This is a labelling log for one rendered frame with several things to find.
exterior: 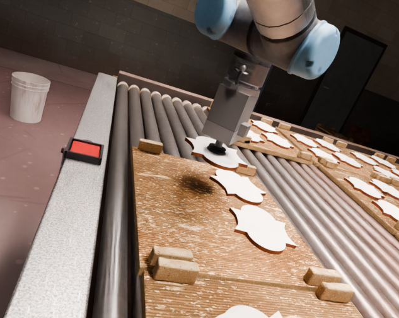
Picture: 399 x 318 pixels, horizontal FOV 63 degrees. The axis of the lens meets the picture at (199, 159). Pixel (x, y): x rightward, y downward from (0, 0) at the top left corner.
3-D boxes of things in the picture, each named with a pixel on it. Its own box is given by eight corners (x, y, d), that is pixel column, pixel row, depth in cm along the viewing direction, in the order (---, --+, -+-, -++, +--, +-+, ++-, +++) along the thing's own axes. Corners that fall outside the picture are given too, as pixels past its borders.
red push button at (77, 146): (67, 156, 69) (69, 151, 68) (72, 145, 74) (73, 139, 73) (96, 163, 70) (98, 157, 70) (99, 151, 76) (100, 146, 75)
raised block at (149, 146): (137, 149, 79) (140, 139, 78) (137, 146, 80) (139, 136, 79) (160, 155, 81) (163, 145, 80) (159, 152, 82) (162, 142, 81)
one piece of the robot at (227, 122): (270, 82, 58) (236, 163, 63) (280, 82, 66) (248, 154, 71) (222, 63, 60) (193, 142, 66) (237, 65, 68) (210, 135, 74)
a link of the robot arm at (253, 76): (273, 69, 65) (264, 67, 58) (264, 90, 67) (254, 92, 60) (239, 55, 67) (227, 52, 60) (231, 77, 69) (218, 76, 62)
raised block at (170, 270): (152, 281, 43) (158, 265, 42) (151, 270, 44) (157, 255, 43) (194, 286, 45) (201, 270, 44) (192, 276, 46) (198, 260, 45)
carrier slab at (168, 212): (136, 276, 45) (139, 267, 44) (130, 151, 81) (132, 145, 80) (336, 296, 56) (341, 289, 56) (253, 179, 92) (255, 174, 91)
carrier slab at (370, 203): (391, 235, 90) (399, 222, 89) (317, 167, 127) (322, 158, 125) (476, 252, 101) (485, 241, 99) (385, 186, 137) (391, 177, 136)
